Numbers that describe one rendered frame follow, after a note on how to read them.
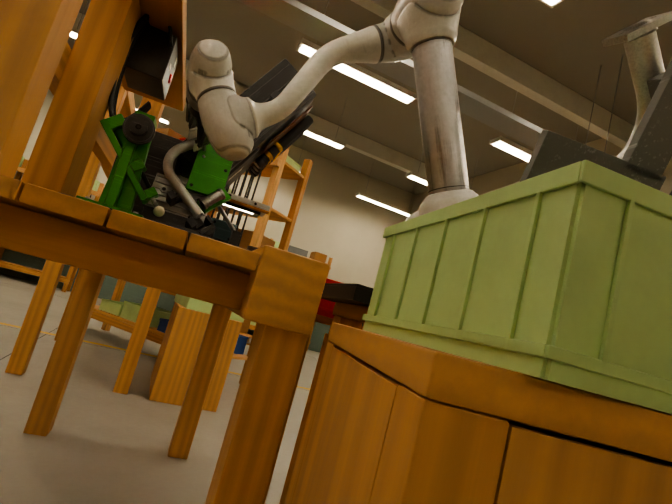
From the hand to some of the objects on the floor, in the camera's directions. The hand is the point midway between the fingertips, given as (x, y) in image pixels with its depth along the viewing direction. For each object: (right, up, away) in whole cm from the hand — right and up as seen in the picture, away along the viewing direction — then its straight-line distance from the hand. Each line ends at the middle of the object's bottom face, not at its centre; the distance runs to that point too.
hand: (195, 139), depth 146 cm
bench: (-35, -118, -5) cm, 124 cm away
